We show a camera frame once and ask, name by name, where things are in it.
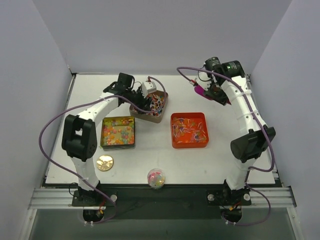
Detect purple plastic scoop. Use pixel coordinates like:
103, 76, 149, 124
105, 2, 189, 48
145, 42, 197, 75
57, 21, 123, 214
194, 85, 205, 97

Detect beige tin with lollipops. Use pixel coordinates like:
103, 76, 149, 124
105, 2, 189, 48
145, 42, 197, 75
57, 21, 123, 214
129, 90, 169, 124

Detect gold tin with star candies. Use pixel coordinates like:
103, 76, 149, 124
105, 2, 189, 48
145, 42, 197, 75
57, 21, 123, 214
100, 116, 136, 151

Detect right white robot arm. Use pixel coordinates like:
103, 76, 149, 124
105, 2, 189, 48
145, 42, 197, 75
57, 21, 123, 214
196, 57, 276, 204

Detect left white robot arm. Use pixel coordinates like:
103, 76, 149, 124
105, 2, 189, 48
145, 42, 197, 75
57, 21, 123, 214
61, 73, 157, 206

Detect orange tray with lollipops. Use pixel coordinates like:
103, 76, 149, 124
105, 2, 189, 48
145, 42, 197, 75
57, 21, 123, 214
170, 112, 209, 149

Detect gold jar lid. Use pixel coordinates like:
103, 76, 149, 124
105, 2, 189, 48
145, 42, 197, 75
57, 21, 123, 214
96, 154, 114, 172

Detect clear glass jar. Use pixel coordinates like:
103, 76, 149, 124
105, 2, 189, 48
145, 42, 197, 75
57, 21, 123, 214
147, 168, 166, 190

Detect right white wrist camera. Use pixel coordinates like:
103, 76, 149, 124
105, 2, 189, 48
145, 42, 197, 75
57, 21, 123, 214
194, 76, 212, 91

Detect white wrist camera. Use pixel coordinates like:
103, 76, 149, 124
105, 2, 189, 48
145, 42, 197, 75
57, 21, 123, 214
194, 76, 212, 91
141, 81, 157, 97

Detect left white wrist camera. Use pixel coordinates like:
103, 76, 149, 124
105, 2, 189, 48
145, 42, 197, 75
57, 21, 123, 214
141, 81, 157, 97

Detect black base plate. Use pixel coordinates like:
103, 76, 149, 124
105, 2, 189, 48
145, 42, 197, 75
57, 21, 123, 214
71, 184, 252, 222

